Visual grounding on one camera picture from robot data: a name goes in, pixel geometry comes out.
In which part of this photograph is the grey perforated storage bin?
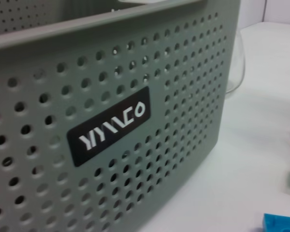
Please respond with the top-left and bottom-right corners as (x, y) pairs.
(0, 0), (241, 232)

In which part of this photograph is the clear glass teapot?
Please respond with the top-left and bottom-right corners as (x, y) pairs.
(226, 31), (247, 95)

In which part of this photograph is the blue square toy brick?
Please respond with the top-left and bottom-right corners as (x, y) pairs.
(263, 212), (290, 232)

